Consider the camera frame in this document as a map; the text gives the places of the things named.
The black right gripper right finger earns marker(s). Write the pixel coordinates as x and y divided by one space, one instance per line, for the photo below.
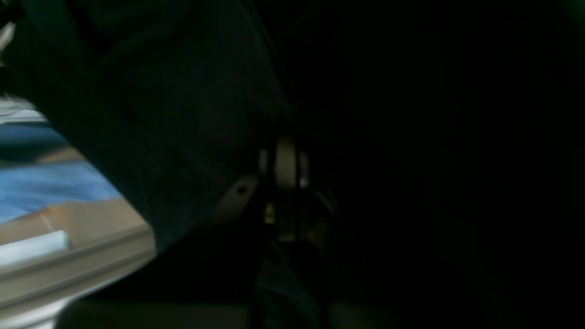
352 293

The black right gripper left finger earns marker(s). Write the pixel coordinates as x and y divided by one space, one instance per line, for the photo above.
205 281

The black T-shirt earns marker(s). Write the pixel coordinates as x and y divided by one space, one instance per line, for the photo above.
450 131

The blue jeans leg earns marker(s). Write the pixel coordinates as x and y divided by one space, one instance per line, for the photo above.
27 186

